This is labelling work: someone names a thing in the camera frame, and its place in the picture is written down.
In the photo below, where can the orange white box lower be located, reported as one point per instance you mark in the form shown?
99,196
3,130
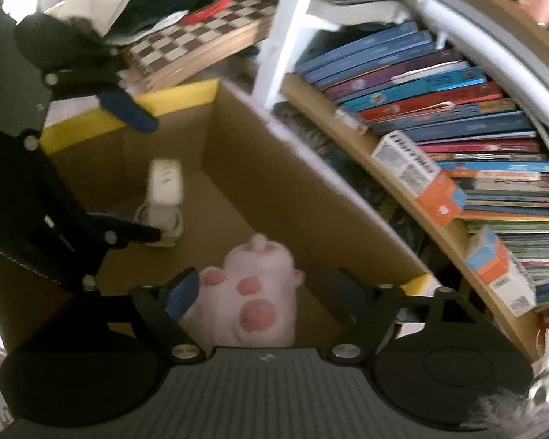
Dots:
501,272

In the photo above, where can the pink plush toy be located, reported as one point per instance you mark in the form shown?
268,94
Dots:
248,302

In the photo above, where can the yellow cardboard box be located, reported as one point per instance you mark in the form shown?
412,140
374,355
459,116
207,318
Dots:
244,173

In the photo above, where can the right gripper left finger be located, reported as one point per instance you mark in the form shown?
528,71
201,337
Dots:
158,312

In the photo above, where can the orange white box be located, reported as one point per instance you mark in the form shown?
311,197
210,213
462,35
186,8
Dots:
501,272
438,195

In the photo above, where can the red tassel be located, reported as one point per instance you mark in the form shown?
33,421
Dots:
205,13

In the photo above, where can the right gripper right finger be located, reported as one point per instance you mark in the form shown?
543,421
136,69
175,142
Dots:
371,316

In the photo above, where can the wooden chess board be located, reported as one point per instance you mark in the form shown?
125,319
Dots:
172,55

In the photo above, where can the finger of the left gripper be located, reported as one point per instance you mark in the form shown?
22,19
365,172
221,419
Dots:
116,233
104,85

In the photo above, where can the orange white box upper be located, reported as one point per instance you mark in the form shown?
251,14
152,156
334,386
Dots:
438,195

